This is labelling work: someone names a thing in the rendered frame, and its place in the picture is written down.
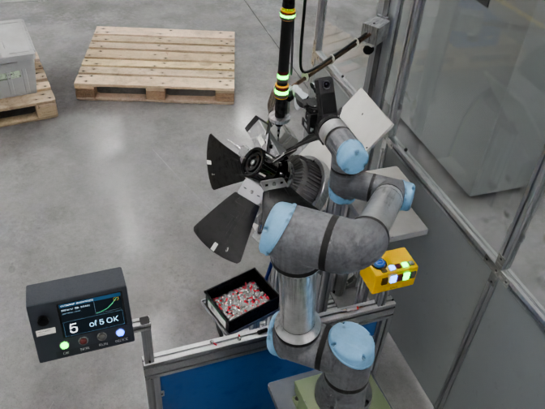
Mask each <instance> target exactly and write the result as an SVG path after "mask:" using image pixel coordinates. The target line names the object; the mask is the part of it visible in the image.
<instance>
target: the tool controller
mask: <svg viewBox="0 0 545 409"><path fill-rule="evenodd" d="M26 311H27V314H28V320H29V324H30V327H31V331H32V336H33V340H34V343H35V347H36V353H37V356H38V359H39V362H40V363H44V362H48V361H51V360H55V359H61V358H65V357H68V356H72V355H78V354H82V353H85V352H90V351H95V350H99V349H103V348H106V347H112V346H117V345H120V344H123V343H127V342H134V341H135V335H134V329H133V324H132V319H131V309H130V304H129V298H128V293H127V284H126V281H125V278H124V275H123V271H122V268H121V267H117V268H113V269H106V270H101V271H96V272H92V273H85V274H80V275H76V276H72V277H68V278H60V279H56V280H52V281H48V282H40V283H36V284H32V285H27V286H26ZM80 318H82V322H83V327H84V334H78V335H74V336H70V337H66V336H65V333H64V328H63V325H62V323H63V322H66V321H73V320H76V319H80ZM119 328H123V329H125V334H124V335H123V336H121V337H119V336H117V335H116V334H115V331H116V330H117V329H119ZM101 332H104V333H106V334H107V338H106V339H105V340H103V341H100V340H98V339H97V335H98V334H99V333H101ZM81 337H87V338H88V343H87V344H85V345H80V344H79V342H78V341H79V338H81ZM62 341H68V342H69V343H70V346H69V347H68V348H67V349H65V350H63V349H61V348H60V347H59V344H60V342H62Z"/></svg>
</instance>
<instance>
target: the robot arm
mask: <svg viewBox="0 0 545 409"><path fill-rule="evenodd" d="M314 82H315V83H310V86H311V88H312V89H313V90H314V93H315V97H313V98H310V97H309V95H308V94H307V93H305V92H303V91H302V89H301V88H300V87H299V86H298V85H293V88H292V91H293V94H294V106H295V109H296V110H299V109H300V107H302V108H303V109H306V115H305V118H304V117H303V118H302V125H303V127H304V128H305V130H306V131H307V133H308V134H313V133H314V134H315V135H316V137H317V138H318V140H319V141H320V143H321V144H322V145H325V146H326V148H327V149H328V151H329V152H330V153H331V155H332V158H331V169H330V177H329V181H328V194H329V197H330V199H331V200H332V201H333V202H335V203H337V204H339V205H345V204H347V205H349V204H351V203H353V202H354V201H355V199H357V200H363V201H366V202H367V204H366V206H365V207H364V209H363V211H362V212H361V213H360V215H359V216H358V217H356V218H354V219H351V218H347V217H341V216H337V215H335V214H331V213H326V212H322V211H319V210H316V209H310V208H307V207H303V206H300V205H297V204H295V203H293V204H291V203H286V202H279V203H277V204H275V205H274V206H273V208H272V210H271V212H270V214H269V215H268V218H267V220H266V222H265V224H264V228H263V231H262V234H261V237H260V244H259V250H260V252H261V253H263V254H265V255H266V256H270V258H271V262H272V266H273V268H274V269H275V270H276V271H277V272H278V281H279V300H280V311H277V312H275V314H274V315H273V316H272V319H271V321H270V323H269V326H268V332H267V334H268V336H267V348H268V351H269V352H270V353H271V354H272V355H275V356H277V357H278V358H280V359H287V360H289V361H292V362H295V363H297V364H301V365H304V366H307V367H309V368H313V369H316V370H319V371H321V372H323V373H322V374H321V375H320V377H319V378H318V380H317V382H316V384H315V400H316V403H317V404H318V406H319V408H320V409H369V407H370V405H371V399H372V391H371V385H370V382H369V377H370V373H371V366H372V364H373V362H374V358H375V343H374V340H373V337H372V336H371V335H370V333H369V332H368V331H367V330H366V329H365V328H364V327H362V326H361V325H359V324H356V323H354V322H350V321H344V322H343V323H341V322H339V323H337V324H335V325H334V326H331V325H327V324H325V323H322V322H321V320H320V316H319V314H318V313H317V311H316V310H315V302H316V278H317V272H318V271H319V270H322V271H324V272H328V273H336V274H344V273H354V272H358V271H359V270H362V269H365V268H367V267H369V266H371V265H373V264H374V263H376V262H377V261H378V260H379V259H380V258H381V257H382V256H383V255H384V254H385V252H386V250H387V248H388V245H389V241H390V235H389V231H390V230H391V228H392V225H393V223H394V221H395V219H396V217H397V214H398V212H399V211H400V210H403V211H409V210H410V207H411V205H412V202H413V199H414V192H415V185H414V184H413V183H410V182H406V181H405V180H403V179H394V178H390V177H387V176H383V175H379V174H373V173H370V172H366V171H363V169H364V168H365V165H366V164H367V163H368V160H369V156H368V153H367V151H366V150H365V148H364V146H363V144H362V143H361V142H360V141H358V139H357V138H356V136H355V135H354V134H353V132H352V131H351V130H350V129H349V128H348V127H347V126H346V124H345V123H344V122H343V120H341V118H340V117H338V116H337V103H336V97H335V90H334V83H333V77H332V76H325V77H320V78H316V79H315V81H314ZM308 97H309V98H308ZM305 119H306V120H305ZM304 122H305V123H306V125H307V128H306V127H305V126H304ZM311 128H314V130H312V131H310V130H311Z"/></svg>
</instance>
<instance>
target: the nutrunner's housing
mask: <svg viewBox="0 0 545 409"><path fill-rule="evenodd" d="M282 7H283V8H285V9H294V8H295V0H282ZM285 108H286V99H285V100H278V99H276V100H275V117H276V118H284V117H285Z"/></svg>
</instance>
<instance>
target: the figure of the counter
mask: <svg viewBox="0 0 545 409"><path fill-rule="evenodd" d="M62 325H63V328H64V333H65V336H66V337H70V336H74V335H78V334H84V327H83V322H82V318H80V319H76V320H73V321H66V322H63V323H62Z"/></svg>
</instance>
